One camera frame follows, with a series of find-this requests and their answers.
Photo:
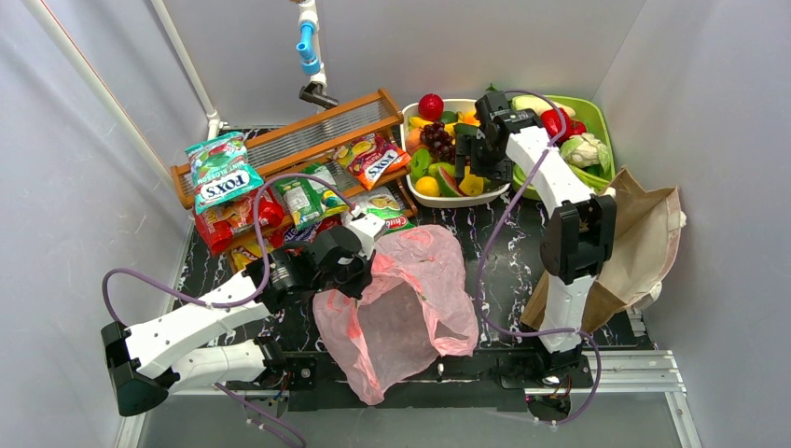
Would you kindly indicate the tangerine at basin back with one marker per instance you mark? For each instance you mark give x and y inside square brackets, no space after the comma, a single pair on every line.
[470,118]

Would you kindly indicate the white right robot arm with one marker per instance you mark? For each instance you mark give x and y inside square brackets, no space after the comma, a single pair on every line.
[580,235]

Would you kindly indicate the green bell pepper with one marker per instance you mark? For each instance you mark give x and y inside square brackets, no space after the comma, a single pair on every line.
[421,159]

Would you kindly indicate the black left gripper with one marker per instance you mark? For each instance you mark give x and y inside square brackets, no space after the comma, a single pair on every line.
[356,279]

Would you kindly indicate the green Chiba chips bag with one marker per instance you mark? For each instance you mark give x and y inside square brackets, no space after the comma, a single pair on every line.
[382,203]

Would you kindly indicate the brown paper bag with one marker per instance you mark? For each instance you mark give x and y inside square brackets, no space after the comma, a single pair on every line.
[647,238]

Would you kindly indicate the watermelon slice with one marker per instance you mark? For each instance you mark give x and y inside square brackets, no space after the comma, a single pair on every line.
[447,184]

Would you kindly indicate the white pipe with blue valve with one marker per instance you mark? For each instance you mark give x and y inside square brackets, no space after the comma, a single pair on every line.
[309,51]

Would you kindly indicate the pink plastic grocery bag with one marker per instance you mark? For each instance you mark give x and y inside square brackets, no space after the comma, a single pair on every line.
[415,310]

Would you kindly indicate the red bell pepper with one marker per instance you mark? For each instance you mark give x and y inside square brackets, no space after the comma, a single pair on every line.
[557,124]

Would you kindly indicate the orange Fox's candy bag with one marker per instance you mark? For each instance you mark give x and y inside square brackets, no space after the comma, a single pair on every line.
[370,157]

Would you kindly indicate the aluminium base frame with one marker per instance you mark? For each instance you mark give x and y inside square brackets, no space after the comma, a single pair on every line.
[640,402]

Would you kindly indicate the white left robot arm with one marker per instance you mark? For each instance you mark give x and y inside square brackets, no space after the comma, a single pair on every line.
[149,361]

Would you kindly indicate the peach fruit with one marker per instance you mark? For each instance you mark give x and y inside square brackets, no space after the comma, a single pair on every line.
[413,140]

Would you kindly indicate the red snack bag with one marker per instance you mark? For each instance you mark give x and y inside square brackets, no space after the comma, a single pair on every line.
[218,225]

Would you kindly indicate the green Fox's candy bag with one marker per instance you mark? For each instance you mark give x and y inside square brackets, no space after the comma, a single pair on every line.
[220,171]

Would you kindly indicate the yellow orange small fruit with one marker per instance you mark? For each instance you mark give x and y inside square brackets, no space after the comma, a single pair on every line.
[427,186]

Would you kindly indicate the green snack packet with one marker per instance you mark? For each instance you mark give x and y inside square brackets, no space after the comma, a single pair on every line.
[309,202]

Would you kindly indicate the cauliflower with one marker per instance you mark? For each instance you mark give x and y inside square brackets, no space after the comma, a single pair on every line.
[584,150]

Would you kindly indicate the red chips bag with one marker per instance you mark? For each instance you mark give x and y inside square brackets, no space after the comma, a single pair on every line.
[308,234]

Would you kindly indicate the white fruit basin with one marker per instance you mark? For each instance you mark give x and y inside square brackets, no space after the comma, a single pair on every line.
[459,105]

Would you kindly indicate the green vegetable basin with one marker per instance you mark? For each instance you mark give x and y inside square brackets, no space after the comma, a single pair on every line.
[587,112]

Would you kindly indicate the white radish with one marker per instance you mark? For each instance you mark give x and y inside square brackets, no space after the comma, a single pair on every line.
[538,105]

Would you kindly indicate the red apple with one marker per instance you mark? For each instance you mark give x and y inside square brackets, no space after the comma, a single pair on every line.
[431,107]

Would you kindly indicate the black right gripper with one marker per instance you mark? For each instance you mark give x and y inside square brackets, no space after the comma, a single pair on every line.
[472,151]

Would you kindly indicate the white corner pipe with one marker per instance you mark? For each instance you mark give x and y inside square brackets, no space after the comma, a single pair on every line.
[214,121]

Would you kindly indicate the yellow lemon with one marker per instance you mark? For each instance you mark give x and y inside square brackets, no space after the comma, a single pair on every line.
[472,185]

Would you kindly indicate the dark grape bunch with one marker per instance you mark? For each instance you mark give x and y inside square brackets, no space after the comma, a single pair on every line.
[439,138]

